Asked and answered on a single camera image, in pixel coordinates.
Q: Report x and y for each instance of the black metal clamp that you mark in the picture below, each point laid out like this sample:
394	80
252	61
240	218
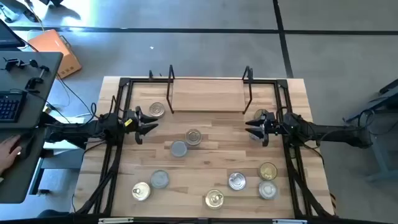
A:
32	82
12	63

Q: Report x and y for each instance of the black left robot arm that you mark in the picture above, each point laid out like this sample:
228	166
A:
77	131

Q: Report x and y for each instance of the silver metal bracket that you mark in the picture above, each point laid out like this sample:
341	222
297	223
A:
289	221
115	220

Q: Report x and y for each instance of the black metal table frame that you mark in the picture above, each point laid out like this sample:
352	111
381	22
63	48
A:
140	81

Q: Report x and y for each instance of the black keyboard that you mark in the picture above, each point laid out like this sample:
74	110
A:
11	107

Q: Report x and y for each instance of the black chair base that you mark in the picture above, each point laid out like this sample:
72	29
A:
51	2

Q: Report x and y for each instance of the dark grey desk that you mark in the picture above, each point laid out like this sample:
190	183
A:
37	102

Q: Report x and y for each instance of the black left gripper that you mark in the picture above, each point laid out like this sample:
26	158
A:
136	126

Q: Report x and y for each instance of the wooden shelf with black frame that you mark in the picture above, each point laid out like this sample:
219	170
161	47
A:
208	95

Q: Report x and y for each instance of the person's hand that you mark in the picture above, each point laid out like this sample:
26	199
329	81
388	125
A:
9	152

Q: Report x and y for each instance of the gold plain lid can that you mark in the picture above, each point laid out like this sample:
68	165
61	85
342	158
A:
268	171
258	114

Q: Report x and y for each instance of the black monitor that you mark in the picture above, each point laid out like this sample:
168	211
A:
7	35

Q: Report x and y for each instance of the person's shoe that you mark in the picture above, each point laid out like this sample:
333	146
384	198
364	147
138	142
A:
31	15

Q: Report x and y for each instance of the black computer mouse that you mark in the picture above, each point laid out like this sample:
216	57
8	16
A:
28	146

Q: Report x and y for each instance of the yellow tape tag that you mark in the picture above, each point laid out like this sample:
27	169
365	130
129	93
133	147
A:
128	122

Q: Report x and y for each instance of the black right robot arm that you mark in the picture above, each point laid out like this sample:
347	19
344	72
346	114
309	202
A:
326	132

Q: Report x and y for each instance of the orange case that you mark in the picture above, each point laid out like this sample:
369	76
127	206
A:
53	46

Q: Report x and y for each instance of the salmon can with ringed lid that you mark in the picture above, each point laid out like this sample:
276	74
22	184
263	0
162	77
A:
193	137
157	109

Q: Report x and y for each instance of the salmon can gold pull-tab lid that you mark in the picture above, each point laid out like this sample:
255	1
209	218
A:
141	191
214	199

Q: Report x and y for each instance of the grey metal stand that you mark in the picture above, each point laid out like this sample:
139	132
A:
385	176

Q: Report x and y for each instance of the grey flat panel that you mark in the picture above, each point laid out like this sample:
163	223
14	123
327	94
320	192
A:
62	160

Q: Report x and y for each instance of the white cardboard box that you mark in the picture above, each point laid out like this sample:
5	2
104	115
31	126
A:
62	145

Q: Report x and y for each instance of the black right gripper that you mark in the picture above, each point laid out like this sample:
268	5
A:
270	126

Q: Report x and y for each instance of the silver pull-tab lid can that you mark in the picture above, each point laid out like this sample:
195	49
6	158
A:
237	181

